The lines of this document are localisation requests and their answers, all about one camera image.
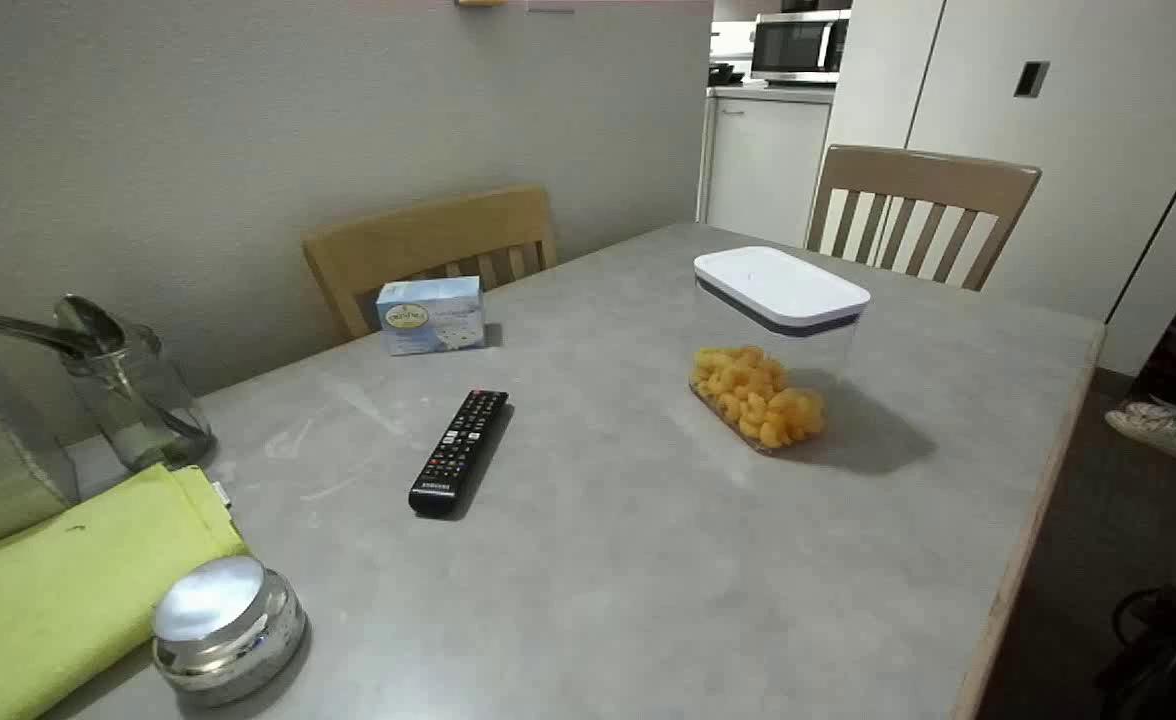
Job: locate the white shoes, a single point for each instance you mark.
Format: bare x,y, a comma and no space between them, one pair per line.
1170,430

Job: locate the light blue small box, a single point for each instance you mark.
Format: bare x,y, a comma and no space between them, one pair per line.
430,314

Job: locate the metal spoon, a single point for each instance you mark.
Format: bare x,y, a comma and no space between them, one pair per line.
93,321

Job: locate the light wooden slatted chair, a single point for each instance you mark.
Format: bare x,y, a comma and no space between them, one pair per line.
929,175
412,236

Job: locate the black wall plate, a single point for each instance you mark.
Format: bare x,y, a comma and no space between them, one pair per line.
1033,78

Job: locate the clear glass utensil jar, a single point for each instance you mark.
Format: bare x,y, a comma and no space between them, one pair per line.
140,403

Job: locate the black remote control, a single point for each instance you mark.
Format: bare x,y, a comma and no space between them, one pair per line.
456,452

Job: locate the white rectangular container lid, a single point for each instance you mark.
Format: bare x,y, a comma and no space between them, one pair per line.
783,286

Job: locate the lime green cloth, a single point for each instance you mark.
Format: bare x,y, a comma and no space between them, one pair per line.
52,584

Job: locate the round silver metal tin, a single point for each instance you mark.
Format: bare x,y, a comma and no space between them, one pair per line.
226,626

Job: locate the dark metal utensil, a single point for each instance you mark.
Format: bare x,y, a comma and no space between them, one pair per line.
30,331

